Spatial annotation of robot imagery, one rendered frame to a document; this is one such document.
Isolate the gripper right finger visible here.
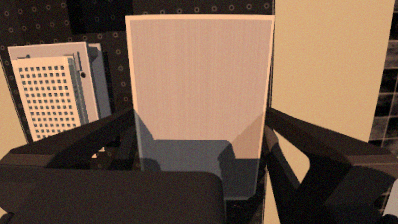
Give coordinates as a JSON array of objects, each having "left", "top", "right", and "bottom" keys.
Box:
[{"left": 262, "top": 105, "right": 398, "bottom": 224}]

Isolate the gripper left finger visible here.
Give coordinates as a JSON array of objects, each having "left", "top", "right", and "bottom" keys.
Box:
[{"left": 0, "top": 105, "right": 138, "bottom": 171}]

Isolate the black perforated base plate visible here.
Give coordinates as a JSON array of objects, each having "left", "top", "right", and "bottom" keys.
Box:
[{"left": 0, "top": 0, "right": 275, "bottom": 224}]

